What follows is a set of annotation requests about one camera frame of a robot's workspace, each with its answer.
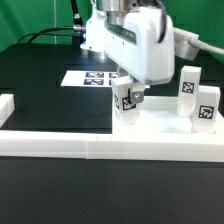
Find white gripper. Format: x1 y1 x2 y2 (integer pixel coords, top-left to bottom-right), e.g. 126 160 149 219
87 9 175 104

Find white square table top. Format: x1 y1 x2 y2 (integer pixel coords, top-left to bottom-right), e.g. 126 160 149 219
111 95 224 136

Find white sheet with AprilTags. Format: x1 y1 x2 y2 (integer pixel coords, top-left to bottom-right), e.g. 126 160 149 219
61 70 118 87

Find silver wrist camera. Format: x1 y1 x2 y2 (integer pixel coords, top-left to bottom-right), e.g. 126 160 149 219
173 28 199 61

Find white U-shaped fence wall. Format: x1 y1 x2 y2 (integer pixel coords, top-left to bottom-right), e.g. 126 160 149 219
0 94 224 162

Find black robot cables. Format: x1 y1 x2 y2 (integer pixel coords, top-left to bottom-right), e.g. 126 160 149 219
17 0 88 45

